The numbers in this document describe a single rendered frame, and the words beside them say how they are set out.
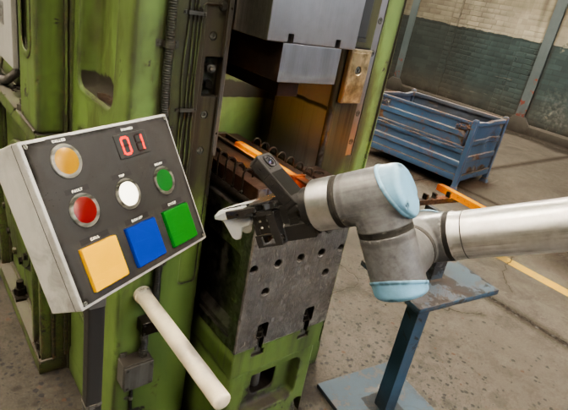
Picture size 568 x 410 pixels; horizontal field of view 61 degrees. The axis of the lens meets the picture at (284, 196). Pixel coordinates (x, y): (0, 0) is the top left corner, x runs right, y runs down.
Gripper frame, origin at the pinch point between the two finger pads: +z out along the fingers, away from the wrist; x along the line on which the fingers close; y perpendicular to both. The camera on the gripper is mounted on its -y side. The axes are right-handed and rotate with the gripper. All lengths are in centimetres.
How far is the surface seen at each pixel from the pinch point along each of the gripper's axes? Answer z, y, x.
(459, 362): 1, 123, 142
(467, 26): 42, -73, 900
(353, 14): -18, -34, 55
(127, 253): 11.1, 1.1, -14.6
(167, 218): 10.4, -1.5, -3.1
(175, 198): 11.1, -4.4, 1.6
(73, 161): 10.8, -16.9, -18.7
